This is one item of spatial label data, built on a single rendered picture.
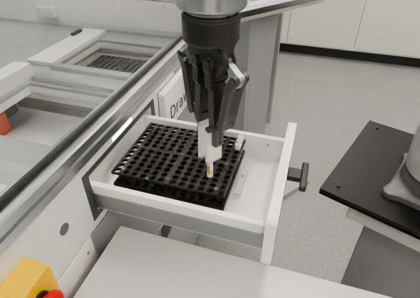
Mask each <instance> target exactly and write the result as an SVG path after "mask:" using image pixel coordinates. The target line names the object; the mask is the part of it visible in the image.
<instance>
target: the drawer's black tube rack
mask: <svg viewBox="0 0 420 298"><path fill-rule="evenodd" d="M152 126H154V127H152ZM159 127H162V128H159ZM167 128H169V129H167ZM149 129H152V130H149ZM174 130H176V131H174ZM182 131H185V132H182ZM147 132H150V133H149V134H147ZM165 132H166V133H165ZM190 132H192V133H191V134H190ZM172 133H175V134H172ZM180 134H182V136H179V135H180ZM144 136H147V137H144ZM187 136H190V137H187ZM197 138H198V133H197V131H195V130H190V129H184V128H180V127H173V126H167V125H162V124H156V123H152V122H151V123H150V124H149V125H148V127H147V128H146V129H145V130H144V132H143V133H142V134H141V135H140V136H139V137H138V139H137V140H136V142H135V143H134V144H133V145H132V146H131V147H130V149H129V150H128V151H127V153H125V155H124V156H123V157H122V159H121V160H120V161H119V162H118V163H117V164H116V166H115V167H114V168H113V170H112V171H111V174H115V175H118V177H117V179H116V180H115V181H114V185H115V186H118V187H123V188H126V189H132V190H135V191H139V192H145V193H148V194H153V195H156V196H161V197H166V198H169V199H174V200H177V201H183V202H187V203H191V204H195V205H199V206H204V207H209V208H212V209H217V210H220V211H224V209H225V206H226V204H227V201H228V199H229V195H230V193H231V190H232V188H233V185H234V181H235V180H236V176H237V174H238V171H239V168H240V166H241V163H242V160H243V157H244V155H245V150H242V153H241V157H240V158H239V161H238V163H237V165H236V169H235V171H234V174H233V176H232V179H231V182H230V184H229V187H228V189H227V193H226V195H225V197H224V199H221V198H217V197H214V193H215V190H217V186H218V184H219V181H220V178H221V176H222V174H223V171H224V169H225V167H226V164H228V159H229V156H230V155H231V152H232V150H233V147H234V145H235V143H236V140H237V138H236V137H229V136H224V137H223V138H224V139H223V140H224V141H223V142H224V143H223V145H222V154H221V158H220V159H218V160H216V161H214V162H213V175H212V177H207V164H206V158H205V157H204V158H202V159H200V158H198V139H197ZM141 140H144V141H141ZM231 140H234V141H231ZM138 144H140V145H138ZM229 144H232V145H229ZM133 149H137V150H133ZM130 153H133V154H130ZM127 157H130V158H129V159H126V158H127ZM124 161H127V162H126V163H123V162H124ZM119 166H123V167H119ZM116 171H119V172H116Z"/></svg>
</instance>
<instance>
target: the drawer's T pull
mask: <svg viewBox="0 0 420 298"><path fill-rule="evenodd" d="M308 169H309V164H308V163H306V162H304V163H303V164H302V169H297V168H293V167H289V168H288V172H287V178H286V179H287V180H288V181H294V182H299V191H301V192H305V191H306V185H307V179H308Z"/></svg>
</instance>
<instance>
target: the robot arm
mask: <svg viewBox="0 0 420 298"><path fill-rule="evenodd" d="M175 4H176V6H177V8H178V9H180V10H182V11H183V12H182V13H181V22H182V38H183V40H184V42H186V43H187V47H186V48H184V49H180V50H177V56H178V58H179V62H180V64H181V69H182V76H183V81H184V88H185V93H186V100H187V108H188V111H189V112H190V113H192V112H193V113H194V116H195V119H196V120H197V134H198V158H200V159H202V158H204V157H205V158H206V164H207V165H208V164H210V163H212V162H214V161H216V160H218V159H220V158H221V154H222V145H223V141H224V140H223V139H224V138H223V137H224V131H226V130H228V129H230V128H232V127H234V125H235V122H236V117H237V114H238V109H239V105H240V102H241V97H242V94H243V89H244V87H245V85H246V84H247V83H248V81H249V74H248V73H246V72H245V73H242V74H241V72H240V71H239V69H238V68H237V67H236V57H235V53H234V48H235V45H236V43H237V42H238V41H239V38H240V27H241V13H240V11H242V10H243V9H244V8H245V7H246V6H247V4H248V0H175ZM189 62H190V63H189ZM194 102H195V103H194ZM382 195H383V196H384V197H385V198H386V199H390V200H393V201H398V202H401V203H403V204H405V205H407V206H409V207H412V208H414V209H417V210H419V211H420V123H419V125H418V127H417V129H416V132H415V134H414V137H413V139H412V142H411V145H410V148H409V152H408V153H405V154H403V156H402V158H401V165H400V166H399V169H398V170H397V172H396V173H395V175H394V177H393V179H392V180H391V182H390V183H389V184H387V185H386V186H384V187H383V189H382Z"/></svg>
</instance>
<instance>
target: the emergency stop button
mask: <svg viewBox="0 0 420 298"><path fill-rule="evenodd" d="M43 298H64V294H63V292H62V291H60V290H58V289H53V290H51V291H49V292H48V293H47V294H46V295H45V296H43Z"/></svg>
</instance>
